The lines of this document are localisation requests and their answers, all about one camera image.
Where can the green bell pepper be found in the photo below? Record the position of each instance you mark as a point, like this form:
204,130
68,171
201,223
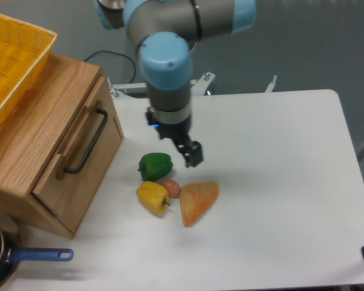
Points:
154,166

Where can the blue handled frying pan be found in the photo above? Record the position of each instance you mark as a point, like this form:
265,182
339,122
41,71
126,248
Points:
11,255

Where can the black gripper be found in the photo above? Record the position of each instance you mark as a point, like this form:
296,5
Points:
178,132

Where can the triangular toast sandwich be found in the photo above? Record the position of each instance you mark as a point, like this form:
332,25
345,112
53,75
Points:
196,199

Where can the wooden drawer cabinet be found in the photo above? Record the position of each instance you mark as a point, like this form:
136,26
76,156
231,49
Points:
31,135

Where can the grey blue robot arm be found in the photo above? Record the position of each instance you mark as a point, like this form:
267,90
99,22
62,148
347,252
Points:
163,33

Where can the yellow bell pepper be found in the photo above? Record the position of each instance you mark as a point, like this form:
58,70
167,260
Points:
154,197

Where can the yellow plastic basket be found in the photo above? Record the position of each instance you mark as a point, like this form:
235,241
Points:
24,51

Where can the wooden top drawer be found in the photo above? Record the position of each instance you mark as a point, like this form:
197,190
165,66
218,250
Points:
74,174

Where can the brown egg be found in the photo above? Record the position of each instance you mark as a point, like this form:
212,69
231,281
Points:
172,187

